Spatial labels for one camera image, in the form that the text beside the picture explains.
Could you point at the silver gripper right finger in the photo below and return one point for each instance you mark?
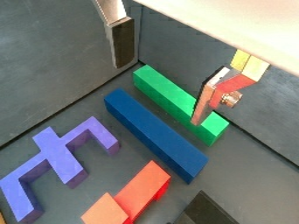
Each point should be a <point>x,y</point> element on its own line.
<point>219,90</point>

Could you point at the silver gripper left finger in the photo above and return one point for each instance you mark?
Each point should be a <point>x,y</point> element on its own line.
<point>120,30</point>

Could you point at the long green block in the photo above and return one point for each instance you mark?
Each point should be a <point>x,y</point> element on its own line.
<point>176,102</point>

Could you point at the black object bottom edge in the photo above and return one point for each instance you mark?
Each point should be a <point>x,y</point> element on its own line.
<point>204,211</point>

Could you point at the orange red stepped block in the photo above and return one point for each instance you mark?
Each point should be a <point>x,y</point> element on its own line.
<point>123,208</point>

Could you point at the long blue block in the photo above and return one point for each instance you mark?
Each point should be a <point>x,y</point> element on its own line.
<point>175,151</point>

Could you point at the purple branched block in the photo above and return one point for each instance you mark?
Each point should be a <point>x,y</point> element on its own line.
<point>55,156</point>

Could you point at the yellow block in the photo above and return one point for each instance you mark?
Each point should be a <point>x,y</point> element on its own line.
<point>250,65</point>

